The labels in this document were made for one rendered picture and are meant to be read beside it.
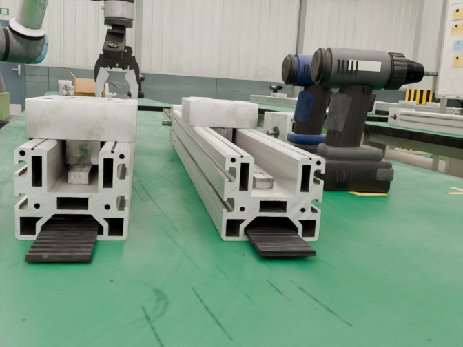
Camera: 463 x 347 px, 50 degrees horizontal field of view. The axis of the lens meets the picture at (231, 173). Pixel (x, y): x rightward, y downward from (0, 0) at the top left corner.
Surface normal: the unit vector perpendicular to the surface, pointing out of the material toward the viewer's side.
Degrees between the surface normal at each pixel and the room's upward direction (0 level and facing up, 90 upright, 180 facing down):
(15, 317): 0
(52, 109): 90
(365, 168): 90
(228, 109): 90
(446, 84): 90
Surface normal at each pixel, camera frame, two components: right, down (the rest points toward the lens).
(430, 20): 0.31, 0.18
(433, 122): -0.94, 0.00
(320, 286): 0.06, -0.98
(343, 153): 0.09, 0.18
